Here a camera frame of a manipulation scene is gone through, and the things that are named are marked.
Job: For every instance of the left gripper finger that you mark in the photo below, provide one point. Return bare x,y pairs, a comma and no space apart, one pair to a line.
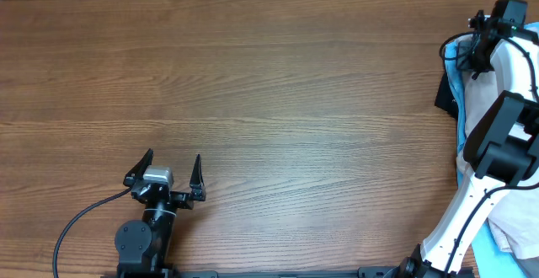
196,182
136,173

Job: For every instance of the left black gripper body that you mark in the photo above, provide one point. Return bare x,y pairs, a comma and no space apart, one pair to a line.
179,200

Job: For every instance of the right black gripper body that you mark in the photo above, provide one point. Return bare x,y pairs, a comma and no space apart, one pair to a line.
480,61

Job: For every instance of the beige shorts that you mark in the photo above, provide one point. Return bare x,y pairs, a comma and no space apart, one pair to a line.
514,221

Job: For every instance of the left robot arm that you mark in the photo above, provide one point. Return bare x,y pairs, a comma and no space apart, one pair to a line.
143,244

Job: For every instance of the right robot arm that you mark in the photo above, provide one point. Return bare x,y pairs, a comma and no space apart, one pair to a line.
502,152

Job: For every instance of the light blue t-shirt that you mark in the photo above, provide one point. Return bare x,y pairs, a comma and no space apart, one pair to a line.
491,261

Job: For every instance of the grey shorts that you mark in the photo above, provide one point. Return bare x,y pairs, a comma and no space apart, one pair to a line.
530,266

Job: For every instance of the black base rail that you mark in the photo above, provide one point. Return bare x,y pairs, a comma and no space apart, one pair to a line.
362,272

